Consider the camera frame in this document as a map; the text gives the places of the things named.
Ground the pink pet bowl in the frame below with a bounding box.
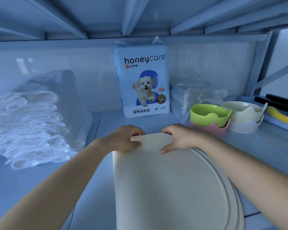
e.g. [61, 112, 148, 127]
[189, 118, 231, 138]

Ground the clear crumpled plastic bag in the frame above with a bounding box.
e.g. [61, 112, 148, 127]
[169, 69, 228, 118]

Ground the cream pet bowl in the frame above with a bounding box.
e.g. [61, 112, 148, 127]
[221, 101, 268, 124]

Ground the stack of white folded cloths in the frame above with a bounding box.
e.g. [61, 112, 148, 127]
[0, 90, 78, 170]

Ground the person's right hand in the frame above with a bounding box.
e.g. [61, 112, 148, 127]
[160, 124, 207, 155]

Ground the yellow brush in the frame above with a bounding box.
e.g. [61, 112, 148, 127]
[266, 106, 288, 128]

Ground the person's left forearm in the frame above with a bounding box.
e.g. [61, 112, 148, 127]
[0, 139, 111, 230]

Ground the person's right forearm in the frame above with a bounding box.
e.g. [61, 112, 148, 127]
[202, 134, 288, 212]

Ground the pet pad pack, dog print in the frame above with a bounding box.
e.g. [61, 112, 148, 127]
[114, 36, 170, 119]

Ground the person's left hand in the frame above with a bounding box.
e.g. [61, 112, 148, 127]
[97, 125, 147, 154]

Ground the grey plastic-wrapped cloth bundle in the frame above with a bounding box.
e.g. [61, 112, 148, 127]
[12, 69, 78, 96]

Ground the blue white packaging card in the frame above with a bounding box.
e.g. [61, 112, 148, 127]
[263, 114, 288, 135]

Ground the cream rounded feeding mat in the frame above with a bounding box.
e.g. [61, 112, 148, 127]
[194, 147, 245, 230]
[112, 132, 238, 230]

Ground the white metal shelving rack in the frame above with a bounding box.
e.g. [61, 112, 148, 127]
[0, 0, 288, 96]

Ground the white flat folded sheet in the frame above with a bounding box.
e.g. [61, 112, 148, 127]
[68, 109, 93, 148]

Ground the green pet bowl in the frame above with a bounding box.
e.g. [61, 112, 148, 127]
[190, 104, 233, 129]

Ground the white pet bowl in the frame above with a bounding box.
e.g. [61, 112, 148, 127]
[228, 115, 264, 134]

